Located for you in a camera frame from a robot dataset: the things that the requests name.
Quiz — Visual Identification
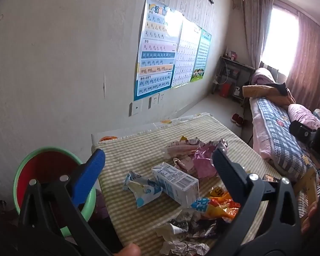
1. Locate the red box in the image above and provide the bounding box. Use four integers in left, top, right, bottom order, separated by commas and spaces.
220, 83, 231, 98

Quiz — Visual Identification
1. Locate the pink white striped wrapper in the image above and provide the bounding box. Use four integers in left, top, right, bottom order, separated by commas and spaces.
161, 136, 201, 158

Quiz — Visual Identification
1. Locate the white printed table cover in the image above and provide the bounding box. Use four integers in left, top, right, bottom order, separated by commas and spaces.
91, 112, 212, 145

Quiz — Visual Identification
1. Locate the small pink wrapper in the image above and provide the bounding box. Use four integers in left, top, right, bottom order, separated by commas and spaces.
173, 156, 196, 174

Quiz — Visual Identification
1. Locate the dark metal shelf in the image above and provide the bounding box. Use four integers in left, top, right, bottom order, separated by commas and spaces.
211, 55, 256, 105

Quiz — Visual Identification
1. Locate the wooden bed frame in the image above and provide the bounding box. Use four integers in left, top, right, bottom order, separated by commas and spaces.
293, 165, 319, 214

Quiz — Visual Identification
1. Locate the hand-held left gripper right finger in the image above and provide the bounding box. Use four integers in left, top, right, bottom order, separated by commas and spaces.
210, 147, 302, 256

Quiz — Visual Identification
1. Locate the brown blanket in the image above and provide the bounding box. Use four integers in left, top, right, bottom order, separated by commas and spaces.
242, 84, 294, 108

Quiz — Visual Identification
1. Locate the blue white crumpled wrapper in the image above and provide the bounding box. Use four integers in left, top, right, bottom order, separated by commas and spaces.
123, 171, 164, 208

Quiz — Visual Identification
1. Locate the person's right hand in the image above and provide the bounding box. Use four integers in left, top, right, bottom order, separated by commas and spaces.
301, 174, 320, 234

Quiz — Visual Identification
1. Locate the window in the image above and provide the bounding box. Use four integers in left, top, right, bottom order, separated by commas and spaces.
261, 5, 301, 76

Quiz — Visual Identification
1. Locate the pink foil wrapper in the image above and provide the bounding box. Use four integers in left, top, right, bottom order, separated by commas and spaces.
193, 139, 229, 180

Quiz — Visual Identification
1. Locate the pink curtain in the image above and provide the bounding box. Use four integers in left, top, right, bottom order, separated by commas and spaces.
285, 11, 320, 113

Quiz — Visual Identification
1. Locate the green rimmed red bin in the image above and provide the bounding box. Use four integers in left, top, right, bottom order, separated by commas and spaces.
13, 146, 97, 237

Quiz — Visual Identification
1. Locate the pink folded blanket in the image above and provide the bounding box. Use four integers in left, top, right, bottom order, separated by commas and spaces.
251, 67, 278, 86

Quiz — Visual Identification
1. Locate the yellow wrapper with black label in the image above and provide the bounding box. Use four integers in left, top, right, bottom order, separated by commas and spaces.
209, 186, 231, 200

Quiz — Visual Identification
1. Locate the person's left hand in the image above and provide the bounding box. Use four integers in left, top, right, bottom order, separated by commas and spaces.
114, 243, 142, 256

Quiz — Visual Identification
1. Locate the white paper wrapper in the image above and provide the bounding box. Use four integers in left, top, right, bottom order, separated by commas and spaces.
155, 223, 189, 237

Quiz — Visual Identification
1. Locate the white blue milk carton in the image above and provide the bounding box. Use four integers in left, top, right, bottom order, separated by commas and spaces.
151, 161, 200, 208

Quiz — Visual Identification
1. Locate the pink pillow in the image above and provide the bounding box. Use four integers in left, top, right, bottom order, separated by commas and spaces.
287, 103, 320, 132

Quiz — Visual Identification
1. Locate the crumpled grey white wrapper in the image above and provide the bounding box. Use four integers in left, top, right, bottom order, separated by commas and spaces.
159, 239, 212, 256

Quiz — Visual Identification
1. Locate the bed with checkered quilt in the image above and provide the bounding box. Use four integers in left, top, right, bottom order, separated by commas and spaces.
256, 97, 320, 184

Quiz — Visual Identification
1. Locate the blue letter wall poster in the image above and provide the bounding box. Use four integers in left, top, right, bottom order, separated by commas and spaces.
134, 0, 183, 101

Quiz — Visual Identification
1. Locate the dark foil wrapper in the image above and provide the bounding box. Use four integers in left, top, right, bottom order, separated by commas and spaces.
171, 211, 220, 241

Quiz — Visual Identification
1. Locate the black garment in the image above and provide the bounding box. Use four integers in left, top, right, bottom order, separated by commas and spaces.
267, 82, 288, 97

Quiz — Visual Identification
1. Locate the orange snack wrapper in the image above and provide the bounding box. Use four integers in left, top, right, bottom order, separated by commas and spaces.
191, 196, 242, 221

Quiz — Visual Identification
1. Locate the pink bed sheet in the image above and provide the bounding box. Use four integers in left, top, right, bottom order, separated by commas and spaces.
249, 99, 279, 161

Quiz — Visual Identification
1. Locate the green number wall poster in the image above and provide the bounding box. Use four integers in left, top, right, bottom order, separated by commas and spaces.
189, 29, 212, 82

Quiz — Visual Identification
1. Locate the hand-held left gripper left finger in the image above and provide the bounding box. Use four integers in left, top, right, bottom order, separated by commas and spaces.
17, 148, 123, 256

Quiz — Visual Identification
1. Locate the white chart wall poster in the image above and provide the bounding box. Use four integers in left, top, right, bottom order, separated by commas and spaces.
171, 19, 204, 89

